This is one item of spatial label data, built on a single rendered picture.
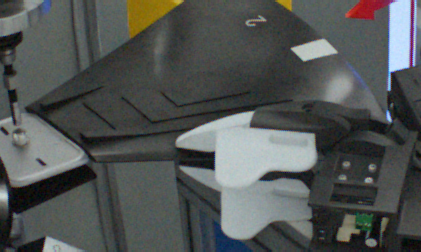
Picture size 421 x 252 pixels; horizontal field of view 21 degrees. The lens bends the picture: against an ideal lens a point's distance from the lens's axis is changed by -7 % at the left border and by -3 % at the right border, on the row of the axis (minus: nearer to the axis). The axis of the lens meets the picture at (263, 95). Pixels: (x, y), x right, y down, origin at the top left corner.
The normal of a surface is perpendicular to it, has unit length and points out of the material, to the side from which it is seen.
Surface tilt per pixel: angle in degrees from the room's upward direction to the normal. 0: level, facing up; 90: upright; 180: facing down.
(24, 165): 8
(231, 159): 6
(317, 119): 96
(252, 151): 6
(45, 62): 90
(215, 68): 7
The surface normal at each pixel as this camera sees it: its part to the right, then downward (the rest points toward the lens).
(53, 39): 0.62, 0.41
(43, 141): -0.02, -0.91
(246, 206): -0.07, -0.73
